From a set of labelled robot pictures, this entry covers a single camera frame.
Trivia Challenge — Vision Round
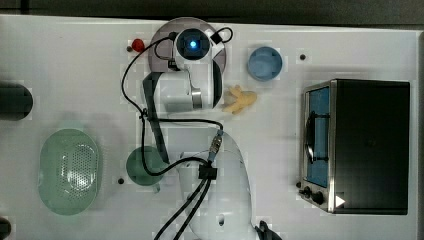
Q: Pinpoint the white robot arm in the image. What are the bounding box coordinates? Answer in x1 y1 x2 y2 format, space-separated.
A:
143 28 259 240

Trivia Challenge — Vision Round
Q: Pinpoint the grey round plate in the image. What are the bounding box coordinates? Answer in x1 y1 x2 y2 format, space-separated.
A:
147 17 228 74

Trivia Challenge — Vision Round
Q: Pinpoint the peeled toy banana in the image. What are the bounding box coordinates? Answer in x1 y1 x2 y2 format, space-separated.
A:
223 85 257 115

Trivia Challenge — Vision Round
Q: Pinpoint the blue bowl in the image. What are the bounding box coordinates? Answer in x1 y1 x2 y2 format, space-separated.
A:
247 46 284 82

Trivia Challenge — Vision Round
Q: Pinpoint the small red tomato toy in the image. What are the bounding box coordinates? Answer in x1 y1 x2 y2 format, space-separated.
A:
131 38 145 52

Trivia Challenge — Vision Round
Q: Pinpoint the black toaster oven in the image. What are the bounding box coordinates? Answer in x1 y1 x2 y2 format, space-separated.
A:
296 79 410 215

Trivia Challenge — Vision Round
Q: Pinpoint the green oval colander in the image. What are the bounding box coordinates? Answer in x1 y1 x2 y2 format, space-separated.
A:
38 129 100 216

